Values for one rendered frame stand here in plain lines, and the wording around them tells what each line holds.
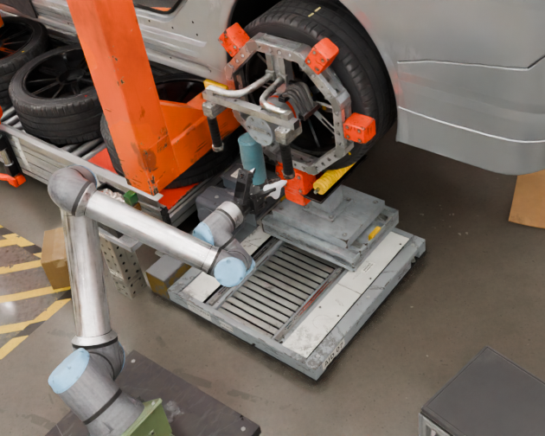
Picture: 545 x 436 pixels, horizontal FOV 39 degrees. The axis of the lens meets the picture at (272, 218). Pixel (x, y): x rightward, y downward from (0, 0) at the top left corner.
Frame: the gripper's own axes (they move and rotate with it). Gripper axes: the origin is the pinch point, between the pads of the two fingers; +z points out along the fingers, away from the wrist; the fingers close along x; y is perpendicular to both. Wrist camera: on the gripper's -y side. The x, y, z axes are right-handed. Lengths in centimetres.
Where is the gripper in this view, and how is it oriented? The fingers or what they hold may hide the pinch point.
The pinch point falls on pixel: (270, 173)
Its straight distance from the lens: 262.7
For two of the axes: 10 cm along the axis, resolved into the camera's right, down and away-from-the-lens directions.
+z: 6.1, -5.8, 5.3
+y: 1.3, 7.4, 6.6
